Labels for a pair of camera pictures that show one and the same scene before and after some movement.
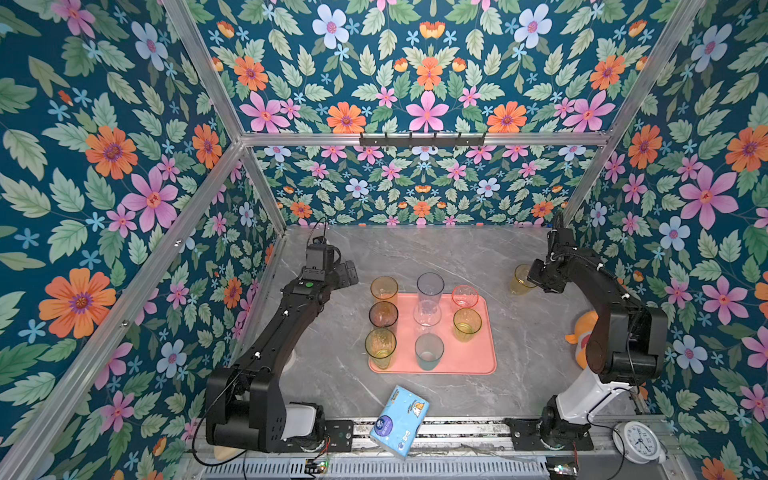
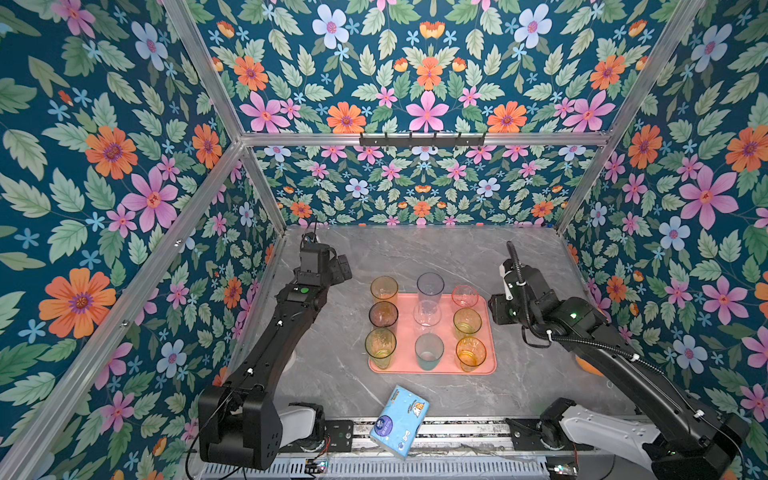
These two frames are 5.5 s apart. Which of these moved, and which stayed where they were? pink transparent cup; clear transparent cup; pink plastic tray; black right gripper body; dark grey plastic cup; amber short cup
Moved: amber short cup; black right gripper body
Stayed: clear transparent cup; dark grey plastic cup; pink transparent cup; pink plastic tray
